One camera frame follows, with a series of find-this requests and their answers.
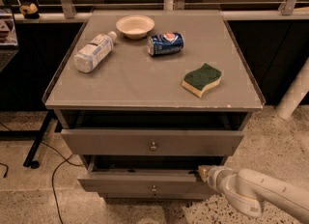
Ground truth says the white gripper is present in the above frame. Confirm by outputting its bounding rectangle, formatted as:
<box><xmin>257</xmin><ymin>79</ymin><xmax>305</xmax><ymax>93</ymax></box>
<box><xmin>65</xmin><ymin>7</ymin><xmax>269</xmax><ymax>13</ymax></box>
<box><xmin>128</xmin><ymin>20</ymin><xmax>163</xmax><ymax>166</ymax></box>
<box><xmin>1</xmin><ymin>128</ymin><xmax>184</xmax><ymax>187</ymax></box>
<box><xmin>198</xmin><ymin>165</ymin><xmax>237</xmax><ymax>196</ymax></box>

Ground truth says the grey drawer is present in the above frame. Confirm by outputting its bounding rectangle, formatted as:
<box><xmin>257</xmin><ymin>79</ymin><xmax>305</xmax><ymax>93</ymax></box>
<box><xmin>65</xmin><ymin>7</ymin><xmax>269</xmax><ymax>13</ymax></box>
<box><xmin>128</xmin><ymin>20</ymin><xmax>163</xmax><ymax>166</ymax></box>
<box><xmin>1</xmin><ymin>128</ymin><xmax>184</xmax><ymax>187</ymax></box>
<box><xmin>77</xmin><ymin>154</ymin><xmax>226</xmax><ymax>195</ymax></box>
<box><xmin>61</xmin><ymin>129</ymin><xmax>243</xmax><ymax>156</ymax></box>
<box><xmin>98</xmin><ymin>193</ymin><xmax>210</xmax><ymax>200</ymax></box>

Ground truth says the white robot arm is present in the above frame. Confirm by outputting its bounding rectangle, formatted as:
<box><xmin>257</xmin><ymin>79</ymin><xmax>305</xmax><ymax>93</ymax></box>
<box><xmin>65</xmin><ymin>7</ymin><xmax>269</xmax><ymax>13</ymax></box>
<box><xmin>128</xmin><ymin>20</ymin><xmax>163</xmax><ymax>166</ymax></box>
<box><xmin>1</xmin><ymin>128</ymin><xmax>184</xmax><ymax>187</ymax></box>
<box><xmin>198</xmin><ymin>165</ymin><xmax>309</xmax><ymax>224</ymax></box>

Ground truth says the grey bottom drawer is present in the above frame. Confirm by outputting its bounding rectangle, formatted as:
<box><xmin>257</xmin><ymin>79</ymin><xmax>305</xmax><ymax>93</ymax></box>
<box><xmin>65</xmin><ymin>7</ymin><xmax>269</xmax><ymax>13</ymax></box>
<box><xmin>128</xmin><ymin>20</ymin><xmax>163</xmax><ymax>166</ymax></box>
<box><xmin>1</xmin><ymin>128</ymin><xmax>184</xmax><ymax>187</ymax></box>
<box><xmin>98</xmin><ymin>193</ymin><xmax>210</xmax><ymax>200</ymax></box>

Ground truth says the grey drawer cabinet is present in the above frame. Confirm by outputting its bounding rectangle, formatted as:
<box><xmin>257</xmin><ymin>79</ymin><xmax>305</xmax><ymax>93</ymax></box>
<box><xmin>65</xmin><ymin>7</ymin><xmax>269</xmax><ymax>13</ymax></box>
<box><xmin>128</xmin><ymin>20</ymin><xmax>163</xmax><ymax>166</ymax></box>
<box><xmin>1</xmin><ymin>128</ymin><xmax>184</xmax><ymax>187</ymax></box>
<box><xmin>42</xmin><ymin>9</ymin><xmax>267</xmax><ymax>201</ymax></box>

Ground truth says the grey top drawer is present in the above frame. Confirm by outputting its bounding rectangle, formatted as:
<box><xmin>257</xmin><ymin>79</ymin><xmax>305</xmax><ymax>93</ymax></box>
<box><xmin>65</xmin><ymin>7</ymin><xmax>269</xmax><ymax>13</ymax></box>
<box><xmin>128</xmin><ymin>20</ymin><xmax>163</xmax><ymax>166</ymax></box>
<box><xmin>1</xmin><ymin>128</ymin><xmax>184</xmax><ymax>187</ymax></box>
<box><xmin>61</xmin><ymin>129</ymin><xmax>243</xmax><ymax>156</ymax></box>

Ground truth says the green yellow sponge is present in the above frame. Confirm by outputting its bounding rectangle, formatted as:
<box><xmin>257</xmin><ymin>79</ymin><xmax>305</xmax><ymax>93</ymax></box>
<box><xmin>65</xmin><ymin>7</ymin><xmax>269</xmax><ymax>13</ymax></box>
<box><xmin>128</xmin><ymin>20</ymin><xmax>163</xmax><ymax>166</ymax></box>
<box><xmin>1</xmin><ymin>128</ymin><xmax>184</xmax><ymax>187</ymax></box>
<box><xmin>182</xmin><ymin>64</ymin><xmax>222</xmax><ymax>98</ymax></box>

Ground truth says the blue pepsi can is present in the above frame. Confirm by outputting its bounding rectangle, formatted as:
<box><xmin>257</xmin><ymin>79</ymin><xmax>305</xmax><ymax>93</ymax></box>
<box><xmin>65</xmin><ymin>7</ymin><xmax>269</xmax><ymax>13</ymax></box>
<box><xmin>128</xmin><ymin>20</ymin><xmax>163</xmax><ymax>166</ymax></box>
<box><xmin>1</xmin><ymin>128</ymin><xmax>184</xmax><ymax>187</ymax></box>
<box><xmin>148</xmin><ymin>33</ymin><xmax>184</xmax><ymax>56</ymax></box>

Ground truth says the white paper bowl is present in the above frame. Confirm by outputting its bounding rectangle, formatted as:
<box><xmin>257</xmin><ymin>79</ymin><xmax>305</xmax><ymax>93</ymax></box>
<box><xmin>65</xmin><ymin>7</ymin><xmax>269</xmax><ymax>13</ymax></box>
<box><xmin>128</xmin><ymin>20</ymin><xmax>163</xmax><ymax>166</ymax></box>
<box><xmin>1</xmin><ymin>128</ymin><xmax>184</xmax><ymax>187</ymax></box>
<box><xmin>116</xmin><ymin>15</ymin><xmax>155</xmax><ymax>40</ymax></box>

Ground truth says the clear plastic water bottle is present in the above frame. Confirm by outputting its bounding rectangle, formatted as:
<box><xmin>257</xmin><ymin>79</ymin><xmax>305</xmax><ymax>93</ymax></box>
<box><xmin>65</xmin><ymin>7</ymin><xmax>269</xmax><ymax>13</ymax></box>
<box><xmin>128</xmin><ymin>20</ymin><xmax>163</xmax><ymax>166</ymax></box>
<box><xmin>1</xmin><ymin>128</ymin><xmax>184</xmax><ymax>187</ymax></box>
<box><xmin>73</xmin><ymin>31</ymin><xmax>117</xmax><ymax>73</ymax></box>

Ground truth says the black desk leg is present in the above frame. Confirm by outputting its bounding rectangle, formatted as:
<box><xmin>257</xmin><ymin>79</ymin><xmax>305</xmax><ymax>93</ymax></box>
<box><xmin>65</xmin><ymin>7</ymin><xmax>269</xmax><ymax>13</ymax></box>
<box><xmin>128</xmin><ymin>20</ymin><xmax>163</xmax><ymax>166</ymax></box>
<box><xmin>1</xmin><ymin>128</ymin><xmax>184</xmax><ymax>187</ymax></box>
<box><xmin>0</xmin><ymin>111</ymin><xmax>54</xmax><ymax>169</ymax></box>

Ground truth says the small yellow black toy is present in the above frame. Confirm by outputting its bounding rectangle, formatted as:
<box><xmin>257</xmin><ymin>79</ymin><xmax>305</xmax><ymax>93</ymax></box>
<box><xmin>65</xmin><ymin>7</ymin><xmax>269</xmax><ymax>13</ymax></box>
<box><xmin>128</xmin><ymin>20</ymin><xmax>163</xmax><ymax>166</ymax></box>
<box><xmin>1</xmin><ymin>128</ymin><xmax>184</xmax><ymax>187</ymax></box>
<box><xmin>19</xmin><ymin>2</ymin><xmax>40</xmax><ymax>19</ymax></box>

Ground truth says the white cylindrical post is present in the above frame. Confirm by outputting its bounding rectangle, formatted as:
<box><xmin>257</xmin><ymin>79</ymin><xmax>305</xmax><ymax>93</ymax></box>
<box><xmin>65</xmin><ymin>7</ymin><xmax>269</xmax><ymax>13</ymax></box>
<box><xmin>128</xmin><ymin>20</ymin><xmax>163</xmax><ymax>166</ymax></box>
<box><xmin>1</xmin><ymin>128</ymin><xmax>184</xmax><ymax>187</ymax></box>
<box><xmin>275</xmin><ymin>58</ymin><xmax>309</xmax><ymax>120</ymax></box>

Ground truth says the black floor cable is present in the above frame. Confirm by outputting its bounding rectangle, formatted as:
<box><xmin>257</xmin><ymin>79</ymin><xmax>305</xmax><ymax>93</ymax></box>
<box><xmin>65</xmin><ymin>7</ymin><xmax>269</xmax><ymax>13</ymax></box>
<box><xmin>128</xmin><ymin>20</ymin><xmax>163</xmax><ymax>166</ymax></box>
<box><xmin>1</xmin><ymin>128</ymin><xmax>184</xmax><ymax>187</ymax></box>
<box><xmin>0</xmin><ymin>121</ymin><xmax>81</xmax><ymax>224</ymax></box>

